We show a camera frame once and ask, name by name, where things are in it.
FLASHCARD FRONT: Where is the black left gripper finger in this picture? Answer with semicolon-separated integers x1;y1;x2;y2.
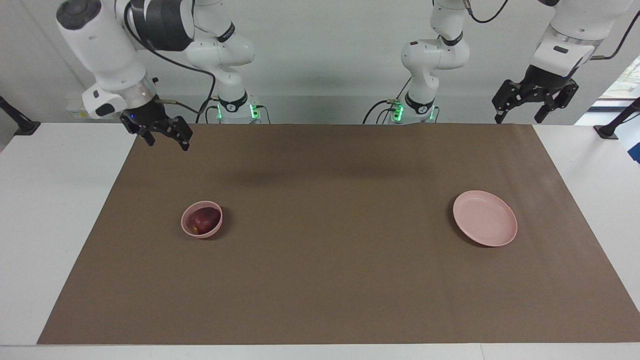
533;80;580;125
491;78;524;125

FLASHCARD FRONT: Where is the dark red apple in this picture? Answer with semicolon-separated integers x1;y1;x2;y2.
188;207;221;235

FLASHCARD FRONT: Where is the pink bowl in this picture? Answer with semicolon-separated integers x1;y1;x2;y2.
180;200;224;239

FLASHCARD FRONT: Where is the pink plate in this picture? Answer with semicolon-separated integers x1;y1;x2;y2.
452;190;519;248

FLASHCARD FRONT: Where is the black slanted stand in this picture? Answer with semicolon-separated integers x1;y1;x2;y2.
593;97;640;140
0;95;41;136

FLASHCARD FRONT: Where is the window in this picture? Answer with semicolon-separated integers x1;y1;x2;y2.
590;56;640;112

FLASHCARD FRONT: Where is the blue object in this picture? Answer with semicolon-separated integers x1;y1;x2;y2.
620;125;640;164

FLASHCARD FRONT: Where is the brown table mat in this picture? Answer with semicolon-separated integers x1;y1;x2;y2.
37;123;640;346

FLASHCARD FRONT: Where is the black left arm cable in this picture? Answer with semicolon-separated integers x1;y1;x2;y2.
465;0;640;61

